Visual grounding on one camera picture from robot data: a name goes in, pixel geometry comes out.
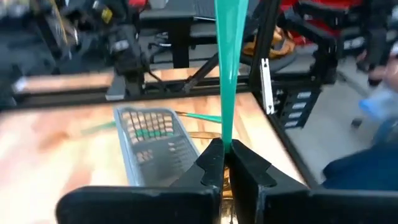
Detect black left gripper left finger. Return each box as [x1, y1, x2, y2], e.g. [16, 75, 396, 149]
[55, 138, 225, 224]

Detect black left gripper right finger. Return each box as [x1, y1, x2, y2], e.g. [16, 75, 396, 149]
[228, 139, 398, 224]

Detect grey plastic cutlery basket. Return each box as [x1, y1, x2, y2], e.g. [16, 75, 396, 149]
[113, 105, 201, 187]

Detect person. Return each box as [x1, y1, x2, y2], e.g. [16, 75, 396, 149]
[322, 40, 398, 191]

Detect black drawer unit white labels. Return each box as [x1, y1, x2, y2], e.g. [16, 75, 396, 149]
[273, 85, 323, 130]

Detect white mounting plate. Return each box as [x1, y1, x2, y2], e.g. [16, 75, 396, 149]
[259, 57, 275, 115]

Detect wooden neighbouring table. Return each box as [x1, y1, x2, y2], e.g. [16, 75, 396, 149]
[18, 67, 221, 94]

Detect black background desk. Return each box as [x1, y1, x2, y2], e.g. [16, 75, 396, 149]
[139, 9, 195, 69]

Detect tan cloth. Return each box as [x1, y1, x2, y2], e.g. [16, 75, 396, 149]
[243, 26, 296, 60]

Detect red chair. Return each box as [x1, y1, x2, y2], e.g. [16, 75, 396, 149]
[279, 0, 364, 29]

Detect black aluminium table frame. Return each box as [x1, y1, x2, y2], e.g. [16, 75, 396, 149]
[0, 0, 321, 189]

